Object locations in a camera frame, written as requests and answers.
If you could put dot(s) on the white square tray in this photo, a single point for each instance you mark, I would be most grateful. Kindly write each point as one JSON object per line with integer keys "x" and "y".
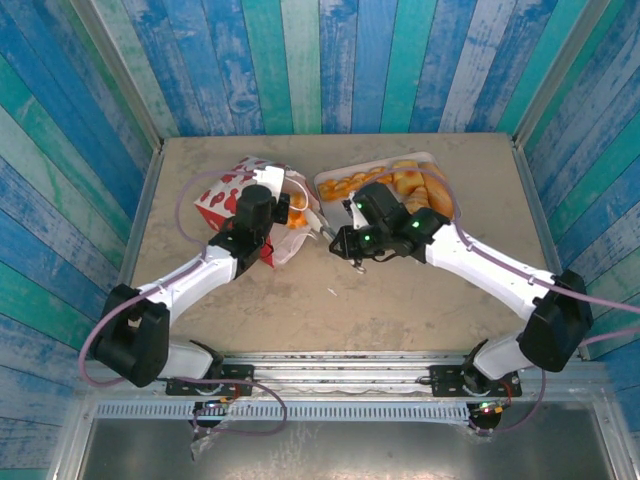
{"x": 332, "y": 212}

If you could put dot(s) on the red white paper bag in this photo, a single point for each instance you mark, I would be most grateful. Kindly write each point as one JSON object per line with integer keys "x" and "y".
{"x": 225, "y": 200}

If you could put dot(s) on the orange braided pastry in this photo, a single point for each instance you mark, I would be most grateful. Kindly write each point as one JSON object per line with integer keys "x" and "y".
{"x": 335, "y": 187}

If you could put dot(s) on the tan croissant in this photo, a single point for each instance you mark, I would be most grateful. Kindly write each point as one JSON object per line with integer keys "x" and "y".
{"x": 419, "y": 201}

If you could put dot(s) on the square golden bun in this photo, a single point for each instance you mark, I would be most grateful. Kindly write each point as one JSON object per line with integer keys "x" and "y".
{"x": 407, "y": 179}

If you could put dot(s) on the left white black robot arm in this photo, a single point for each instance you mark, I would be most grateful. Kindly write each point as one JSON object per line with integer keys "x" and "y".
{"x": 130, "y": 340}

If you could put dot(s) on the steel sheet panel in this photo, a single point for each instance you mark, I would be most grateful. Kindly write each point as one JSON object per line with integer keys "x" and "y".
{"x": 350, "y": 450}

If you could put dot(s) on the small circuit board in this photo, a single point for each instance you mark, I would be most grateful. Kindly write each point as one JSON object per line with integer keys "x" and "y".
{"x": 492, "y": 409}
{"x": 220, "y": 402}

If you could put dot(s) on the clear crumpled plastic scrap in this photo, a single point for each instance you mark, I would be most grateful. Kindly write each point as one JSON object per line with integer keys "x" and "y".
{"x": 200, "y": 445}

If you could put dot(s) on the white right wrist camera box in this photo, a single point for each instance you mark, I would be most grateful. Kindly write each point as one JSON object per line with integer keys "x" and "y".
{"x": 356, "y": 217}

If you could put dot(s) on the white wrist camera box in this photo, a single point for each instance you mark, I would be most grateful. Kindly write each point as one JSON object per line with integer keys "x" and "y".
{"x": 356, "y": 217}
{"x": 270, "y": 177}

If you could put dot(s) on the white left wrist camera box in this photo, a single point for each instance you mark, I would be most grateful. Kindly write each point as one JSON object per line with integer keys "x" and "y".
{"x": 270, "y": 177}

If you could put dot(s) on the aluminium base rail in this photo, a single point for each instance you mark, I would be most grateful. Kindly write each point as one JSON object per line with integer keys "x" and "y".
{"x": 340, "y": 372}

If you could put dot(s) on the aluminium table side rail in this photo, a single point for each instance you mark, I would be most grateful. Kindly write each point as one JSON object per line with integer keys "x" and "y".
{"x": 529, "y": 175}
{"x": 142, "y": 210}

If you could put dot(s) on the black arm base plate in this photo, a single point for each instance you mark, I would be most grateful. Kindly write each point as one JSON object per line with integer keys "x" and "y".
{"x": 445, "y": 382}
{"x": 244, "y": 380}

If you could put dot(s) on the metal corner post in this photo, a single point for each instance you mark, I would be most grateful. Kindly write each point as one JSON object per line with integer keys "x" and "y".
{"x": 121, "y": 75}
{"x": 556, "y": 75}

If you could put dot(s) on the black round mount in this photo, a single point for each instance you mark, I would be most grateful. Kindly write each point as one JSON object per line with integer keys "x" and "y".
{"x": 485, "y": 424}
{"x": 202, "y": 425}

